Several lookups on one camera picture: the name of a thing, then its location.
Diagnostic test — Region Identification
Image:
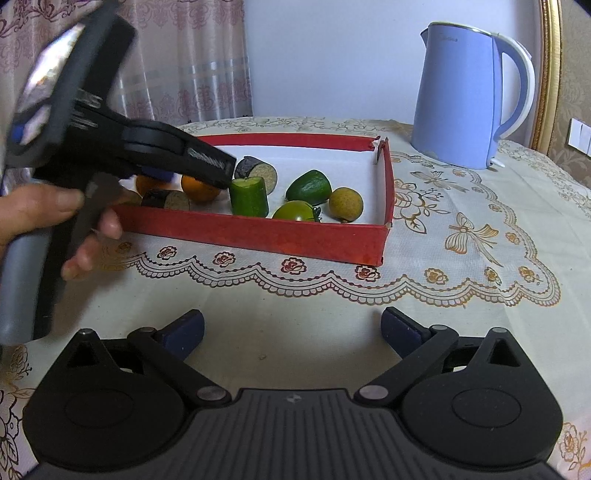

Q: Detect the person's left hand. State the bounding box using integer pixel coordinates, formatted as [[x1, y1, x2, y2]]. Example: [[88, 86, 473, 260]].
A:
[[0, 187, 124, 282]]

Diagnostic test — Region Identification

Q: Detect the white wall light switch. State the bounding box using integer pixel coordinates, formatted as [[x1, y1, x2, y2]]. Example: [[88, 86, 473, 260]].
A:
[[567, 117, 591, 155]]

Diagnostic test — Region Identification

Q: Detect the green tomato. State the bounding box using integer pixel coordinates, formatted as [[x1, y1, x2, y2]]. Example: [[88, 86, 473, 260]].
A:
[[272, 200, 321, 223]]

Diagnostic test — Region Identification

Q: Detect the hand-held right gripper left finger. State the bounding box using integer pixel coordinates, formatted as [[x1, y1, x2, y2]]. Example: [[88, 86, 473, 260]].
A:
[[65, 310, 232, 407]]

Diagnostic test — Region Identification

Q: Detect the cucumber piece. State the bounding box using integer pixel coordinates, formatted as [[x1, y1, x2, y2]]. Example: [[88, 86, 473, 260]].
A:
[[229, 178, 270, 219]]

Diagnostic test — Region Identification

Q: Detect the orange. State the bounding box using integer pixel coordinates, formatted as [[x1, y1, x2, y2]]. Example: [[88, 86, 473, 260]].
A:
[[135, 175, 172, 195], [181, 174, 221, 204]]

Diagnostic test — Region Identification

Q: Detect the shallow red cardboard box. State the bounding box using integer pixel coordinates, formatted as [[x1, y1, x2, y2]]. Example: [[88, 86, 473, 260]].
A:
[[113, 133, 395, 267]]

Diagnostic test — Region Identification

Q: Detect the gold frame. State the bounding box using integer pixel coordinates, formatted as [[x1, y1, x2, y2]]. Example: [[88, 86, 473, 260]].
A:
[[531, 0, 566, 153]]

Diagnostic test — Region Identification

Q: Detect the pink floral curtain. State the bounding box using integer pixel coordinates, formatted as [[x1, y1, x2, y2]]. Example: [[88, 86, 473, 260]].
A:
[[0, 0, 254, 134]]

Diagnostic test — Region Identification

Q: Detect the light blue electric kettle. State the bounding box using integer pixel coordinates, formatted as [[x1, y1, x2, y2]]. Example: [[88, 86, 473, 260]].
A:
[[411, 21, 536, 171]]

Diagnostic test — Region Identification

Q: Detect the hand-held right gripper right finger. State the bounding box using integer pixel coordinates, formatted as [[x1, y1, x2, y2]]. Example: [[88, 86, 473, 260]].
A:
[[353, 307, 532, 407]]

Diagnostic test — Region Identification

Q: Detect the eggplant piece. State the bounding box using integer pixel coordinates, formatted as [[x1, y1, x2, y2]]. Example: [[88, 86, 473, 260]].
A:
[[235, 157, 279, 195], [141, 189, 191, 212]]

